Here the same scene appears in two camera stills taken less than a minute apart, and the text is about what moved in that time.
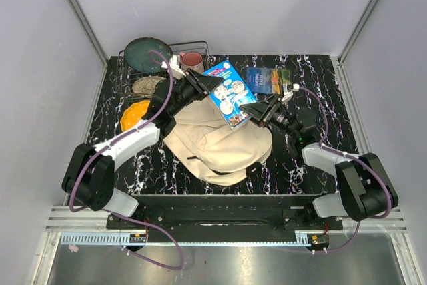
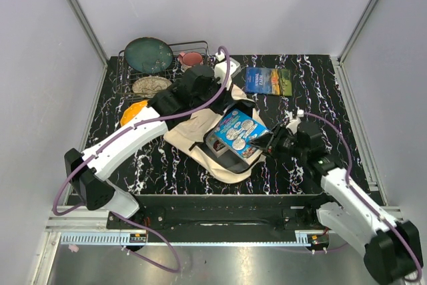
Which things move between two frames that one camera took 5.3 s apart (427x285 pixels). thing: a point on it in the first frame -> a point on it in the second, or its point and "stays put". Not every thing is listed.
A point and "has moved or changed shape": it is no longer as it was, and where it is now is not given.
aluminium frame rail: x=81 y=16 stays put
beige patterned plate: x=146 y=86 stays put
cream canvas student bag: x=217 y=153 has moved or changed shape
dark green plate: x=137 y=52 stays put
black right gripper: x=264 y=111 -> x=271 y=141
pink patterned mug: x=192 y=60 stays put
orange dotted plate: x=133 y=114 stays put
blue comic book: x=231 y=94 has moved or changed shape
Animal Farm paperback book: x=267 y=81 stays put
